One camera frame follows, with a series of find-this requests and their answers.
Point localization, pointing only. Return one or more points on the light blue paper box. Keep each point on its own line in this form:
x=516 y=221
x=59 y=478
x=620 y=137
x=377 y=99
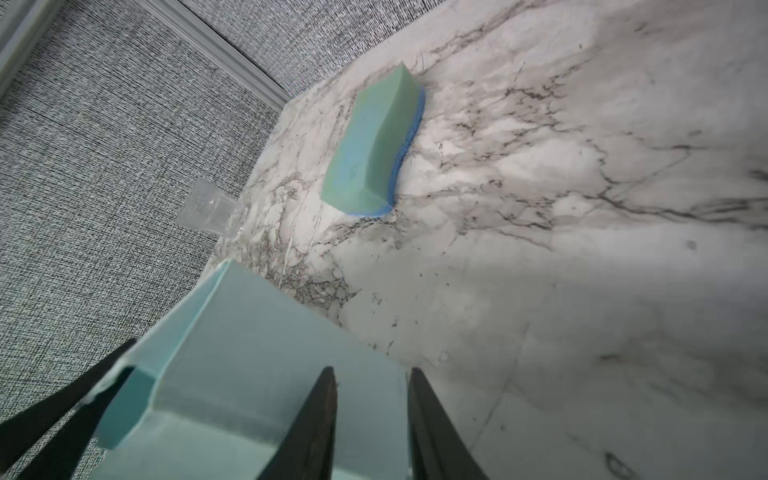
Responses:
x=211 y=390

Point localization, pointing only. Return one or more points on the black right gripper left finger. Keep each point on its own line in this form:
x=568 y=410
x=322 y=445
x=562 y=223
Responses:
x=307 y=450

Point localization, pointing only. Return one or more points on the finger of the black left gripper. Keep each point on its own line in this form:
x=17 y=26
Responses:
x=60 y=457
x=7 y=426

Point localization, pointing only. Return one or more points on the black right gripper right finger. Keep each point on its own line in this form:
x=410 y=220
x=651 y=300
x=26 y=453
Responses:
x=437 y=451

